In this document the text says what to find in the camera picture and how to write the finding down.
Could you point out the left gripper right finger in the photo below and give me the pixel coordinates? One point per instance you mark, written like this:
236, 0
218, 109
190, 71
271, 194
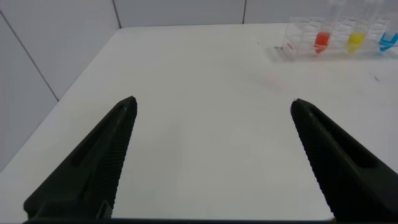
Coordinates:
348, 174

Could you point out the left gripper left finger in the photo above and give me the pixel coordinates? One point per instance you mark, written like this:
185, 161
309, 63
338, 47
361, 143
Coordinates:
93, 168

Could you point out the test tube with red pigment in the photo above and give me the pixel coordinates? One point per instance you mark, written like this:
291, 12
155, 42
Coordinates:
321, 40

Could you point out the test tube with blue pigment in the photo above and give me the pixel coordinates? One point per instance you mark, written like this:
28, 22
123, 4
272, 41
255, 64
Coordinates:
388, 40

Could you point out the test tube with yellow pigment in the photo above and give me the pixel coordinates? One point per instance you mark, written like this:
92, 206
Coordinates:
356, 40

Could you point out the clear plastic test tube rack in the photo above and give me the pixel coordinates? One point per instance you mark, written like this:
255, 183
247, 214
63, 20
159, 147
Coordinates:
298, 34

